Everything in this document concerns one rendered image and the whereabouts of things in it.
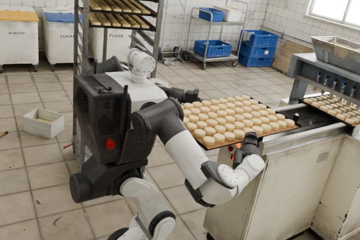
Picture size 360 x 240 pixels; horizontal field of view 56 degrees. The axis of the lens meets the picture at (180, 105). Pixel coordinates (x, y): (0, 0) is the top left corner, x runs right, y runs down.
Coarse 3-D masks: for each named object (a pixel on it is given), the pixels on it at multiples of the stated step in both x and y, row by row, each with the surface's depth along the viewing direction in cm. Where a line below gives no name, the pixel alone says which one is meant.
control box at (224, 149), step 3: (234, 144) 183; (222, 147) 191; (225, 147) 189; (234, 147) 183; (237, 147) 180; (240, 147) 179; (222, 150) 192; (225, 150) 190; (228, 150) 187; (234, 150) 183; (225, 153) 190; (228, 153) 188; (231, 153) 185; (228, 156) 188; (231, 156) 185; (231, 159) 186
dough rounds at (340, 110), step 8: (320, 96) 237; (328, 96) 239; (336, 96) 244; (312, 104) 222; (320, 104) 224; (328, 104) 227; (336, 104) 226; (344, 104) 228; (352, 104) 235; (328, 112) 213; (336, 112) 215; (344, 112) 218; (352, 112) 216; (344, 120) 208; (352, 120) 204
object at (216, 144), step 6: (276, 120) 170; (288, 126) 165; (294, 126) 166; (192, 132) 146; (264, 132) 155; (270, 132) 156; (276, 132) 157; (198, 138) 141; (204, 144) 138; (216, 144) 139; (222, 144) 140; (228, 144) 140
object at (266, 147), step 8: (320, 128) 192; (328, 128) 194; (336, 128) 198; (344, 128) 204; (352, 128) 210; (288, 136) 177; (296, 136) 178; (304, 136) 182; (312, 136) 187; (320, 136) 192; (328, 136) 197; (264, 144) 164; (272, 144) 168; (280, 144) 172; (288, 144) 176; (296, 144) 181; (264, 152) 167; (272, 152) 171
